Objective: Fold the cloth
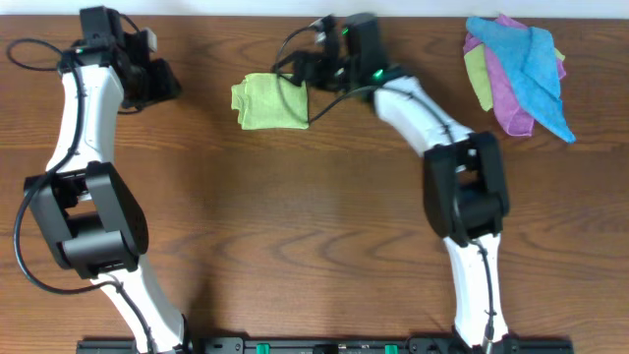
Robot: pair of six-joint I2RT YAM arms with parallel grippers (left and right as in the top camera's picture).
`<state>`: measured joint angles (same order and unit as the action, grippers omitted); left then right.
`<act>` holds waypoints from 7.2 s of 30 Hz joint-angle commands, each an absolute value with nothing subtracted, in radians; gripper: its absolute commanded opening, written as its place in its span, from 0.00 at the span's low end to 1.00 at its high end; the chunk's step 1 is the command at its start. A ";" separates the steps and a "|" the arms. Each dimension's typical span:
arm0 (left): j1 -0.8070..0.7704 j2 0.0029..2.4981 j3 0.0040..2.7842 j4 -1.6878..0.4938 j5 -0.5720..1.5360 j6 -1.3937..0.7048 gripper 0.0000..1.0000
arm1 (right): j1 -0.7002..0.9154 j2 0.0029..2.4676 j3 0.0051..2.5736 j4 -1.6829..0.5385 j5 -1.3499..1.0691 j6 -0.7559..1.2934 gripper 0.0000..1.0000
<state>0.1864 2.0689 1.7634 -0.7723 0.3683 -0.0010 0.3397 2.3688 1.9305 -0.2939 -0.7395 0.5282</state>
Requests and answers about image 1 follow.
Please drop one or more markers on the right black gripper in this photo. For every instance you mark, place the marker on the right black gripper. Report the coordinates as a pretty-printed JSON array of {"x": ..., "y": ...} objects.
[{"x": 318, "y": 59}]

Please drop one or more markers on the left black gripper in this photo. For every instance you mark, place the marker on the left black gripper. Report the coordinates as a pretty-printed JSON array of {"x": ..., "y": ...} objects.
[{"x": 160, "y": 79}]

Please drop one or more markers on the green microfiber cloth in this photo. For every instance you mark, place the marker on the green microfiber cloth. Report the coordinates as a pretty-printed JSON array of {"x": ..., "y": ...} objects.
[{"x": 264, "y": 101}]

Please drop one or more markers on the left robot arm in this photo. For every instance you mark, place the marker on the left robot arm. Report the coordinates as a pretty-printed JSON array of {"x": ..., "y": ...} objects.
[{"x": 87, "y": 215}]

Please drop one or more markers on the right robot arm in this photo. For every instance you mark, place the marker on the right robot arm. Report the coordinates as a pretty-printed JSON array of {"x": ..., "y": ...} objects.
[{"x": 465, "y": 192}]

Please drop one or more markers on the purple microfiber cloth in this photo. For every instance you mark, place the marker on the purple microfiber cloth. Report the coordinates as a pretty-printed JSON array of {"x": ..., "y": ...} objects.
[{"x": 506, "y": 103}]

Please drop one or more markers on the blue microfiber cloth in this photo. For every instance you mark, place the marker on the blue microfiber cloth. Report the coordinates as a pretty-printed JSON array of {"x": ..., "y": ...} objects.
[{"x": 531, "y": 69}]

